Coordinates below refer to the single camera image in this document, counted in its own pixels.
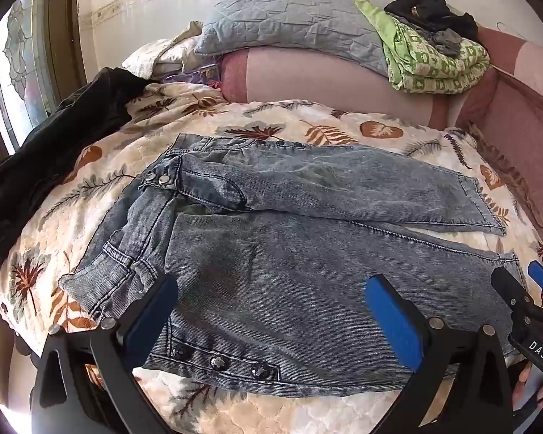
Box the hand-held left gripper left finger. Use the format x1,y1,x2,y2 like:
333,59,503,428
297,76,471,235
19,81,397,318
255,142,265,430
31,275,178,434

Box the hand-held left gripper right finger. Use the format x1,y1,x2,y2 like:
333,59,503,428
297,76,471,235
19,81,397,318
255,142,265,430
365,274,515,434

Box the grey-blue denim pants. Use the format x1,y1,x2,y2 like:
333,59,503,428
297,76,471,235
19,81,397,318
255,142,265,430
58,132,522,396

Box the person's right hand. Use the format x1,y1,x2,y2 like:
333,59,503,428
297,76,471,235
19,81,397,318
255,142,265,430
512,364,543,419

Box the leaf print quilt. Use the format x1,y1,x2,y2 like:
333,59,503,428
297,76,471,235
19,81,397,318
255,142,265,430
0,82,543,434

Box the black jacket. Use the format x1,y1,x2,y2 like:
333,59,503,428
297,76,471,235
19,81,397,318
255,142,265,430
0,67,157,272

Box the green patterned blanket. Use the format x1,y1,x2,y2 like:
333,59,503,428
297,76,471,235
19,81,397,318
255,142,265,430
354,0,490,94

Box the pink bolster cushion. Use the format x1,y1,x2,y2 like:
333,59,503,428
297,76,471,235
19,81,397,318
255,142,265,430
218,47,480,128

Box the purple plastic packet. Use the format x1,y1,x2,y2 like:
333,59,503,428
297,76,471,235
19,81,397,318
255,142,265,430
162,64,222,88

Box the grey cloth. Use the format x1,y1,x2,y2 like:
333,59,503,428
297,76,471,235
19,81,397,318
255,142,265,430
428,28,463,58

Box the white crumpled cloth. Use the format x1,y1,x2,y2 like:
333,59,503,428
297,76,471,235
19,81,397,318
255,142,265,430
121,20,205,86

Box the stained glass window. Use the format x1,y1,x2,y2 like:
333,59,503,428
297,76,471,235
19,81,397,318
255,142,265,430
0,0,89,154

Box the black garment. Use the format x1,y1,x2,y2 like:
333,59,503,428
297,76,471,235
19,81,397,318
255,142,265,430
384,0,479,41

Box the grey-blue quilted pillow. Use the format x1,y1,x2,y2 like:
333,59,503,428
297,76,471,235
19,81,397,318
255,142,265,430
194,0,390,77

